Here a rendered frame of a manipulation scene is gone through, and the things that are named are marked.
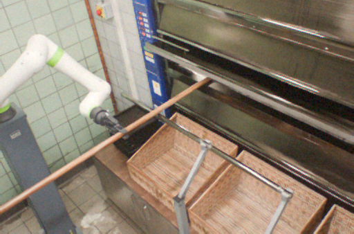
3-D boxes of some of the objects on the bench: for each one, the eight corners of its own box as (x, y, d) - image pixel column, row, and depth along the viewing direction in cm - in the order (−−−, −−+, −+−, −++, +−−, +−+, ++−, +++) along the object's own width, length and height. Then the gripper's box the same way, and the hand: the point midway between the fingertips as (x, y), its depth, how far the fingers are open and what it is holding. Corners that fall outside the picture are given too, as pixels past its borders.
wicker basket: (181, 140, 288) (176, 110, 272) (241, 177, 251) (239, 145, 235) (128, 178, 264) (120, 147, 248) (187, 224, 227) (181, 192, 211)
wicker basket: (245, 180, 249) (243, 147, 233) (324, 231, 211) (329, 198, 195) (189, 226, 226) (183, 194, 210) (267, 293, 188) (267, 261, 172)
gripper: (104, 102, 217) (128, 120, 201) (110, 125, 226) (135, 142, 210) (92, 109, 213) (117, 127, 198) (99, 131, 223) (123, 150, 207)
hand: (122, 132), depth 206 cm, fingers closed on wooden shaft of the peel, 3 cm apart
